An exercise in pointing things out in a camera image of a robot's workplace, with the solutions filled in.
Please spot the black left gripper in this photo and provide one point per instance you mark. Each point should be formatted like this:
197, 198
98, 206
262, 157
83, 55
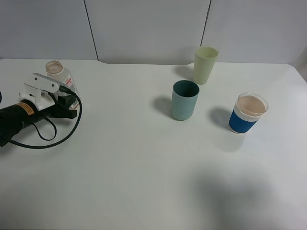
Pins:
19, 116

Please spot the clear plastic drink bottle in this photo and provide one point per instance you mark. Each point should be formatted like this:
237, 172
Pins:
56, 71

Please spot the teal plastic cup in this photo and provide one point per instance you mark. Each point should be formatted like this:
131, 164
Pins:
184, 97

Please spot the pale yellow plastic cup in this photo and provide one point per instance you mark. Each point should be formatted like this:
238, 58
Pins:
205, 58

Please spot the blue sleeved clear cup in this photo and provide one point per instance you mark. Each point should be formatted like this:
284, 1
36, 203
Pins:
248, 109

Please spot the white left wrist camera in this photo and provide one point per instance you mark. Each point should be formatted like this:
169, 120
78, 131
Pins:
37, 88

